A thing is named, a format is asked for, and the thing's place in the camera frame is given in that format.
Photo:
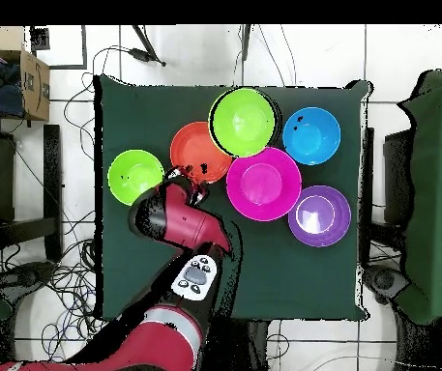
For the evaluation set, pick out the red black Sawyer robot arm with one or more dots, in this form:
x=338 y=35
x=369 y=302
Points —
x=158 y=340

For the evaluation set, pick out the black table leg frame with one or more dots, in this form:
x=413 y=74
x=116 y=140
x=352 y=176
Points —
x=53 y=185
x=396 y=174

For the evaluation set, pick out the pink plastic bowl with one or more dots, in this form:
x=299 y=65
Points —
x=263 y=183

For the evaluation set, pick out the purple plastic bowl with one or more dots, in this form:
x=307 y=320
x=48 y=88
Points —
x=319 y=215

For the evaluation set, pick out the black metal floor frame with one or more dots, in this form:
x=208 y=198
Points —
x=84 y=46

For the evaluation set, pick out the dark green tablecloth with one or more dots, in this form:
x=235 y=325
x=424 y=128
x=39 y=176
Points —
x=301 y=278

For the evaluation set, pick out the dark blue bag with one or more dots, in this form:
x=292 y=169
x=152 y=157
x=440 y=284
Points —
x=5 y=100

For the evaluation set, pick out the cardboard box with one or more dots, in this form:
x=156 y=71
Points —
x=35 y=89

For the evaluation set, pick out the large orange-red plastic bowl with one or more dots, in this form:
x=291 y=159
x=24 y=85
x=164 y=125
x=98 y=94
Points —
x=193 y=148

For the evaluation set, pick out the black tripod leg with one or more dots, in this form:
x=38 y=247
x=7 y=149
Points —
x=146 y=54
x=246 y=38

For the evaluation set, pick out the light blue plastic bowl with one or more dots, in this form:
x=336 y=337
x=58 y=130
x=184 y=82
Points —
x=311 y=136

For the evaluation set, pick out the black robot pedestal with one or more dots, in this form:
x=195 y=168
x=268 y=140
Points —
x=257 y=344

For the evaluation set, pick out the green plastic bowl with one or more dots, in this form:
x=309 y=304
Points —
x=131 y=174
x=243 y=123

